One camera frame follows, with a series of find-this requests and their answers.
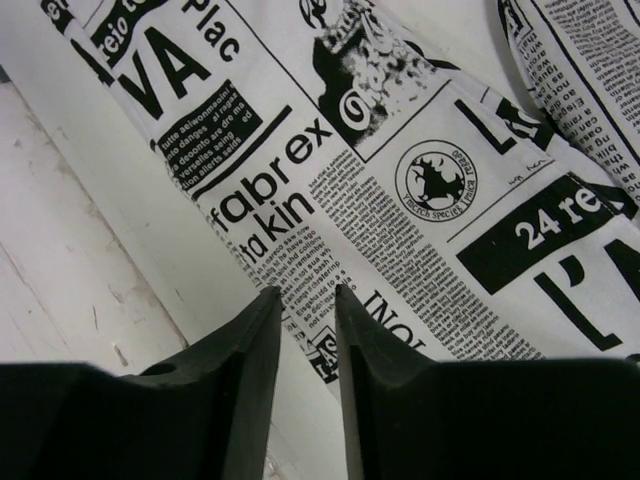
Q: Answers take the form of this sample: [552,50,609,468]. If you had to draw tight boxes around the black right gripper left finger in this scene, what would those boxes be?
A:
[1,287,282,479]

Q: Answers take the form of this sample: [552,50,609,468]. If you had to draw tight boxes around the newspaper print trousers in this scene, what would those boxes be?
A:
[40,1,639,391]

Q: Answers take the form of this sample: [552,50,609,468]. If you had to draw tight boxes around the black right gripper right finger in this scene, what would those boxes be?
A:
[335,285,639,479]

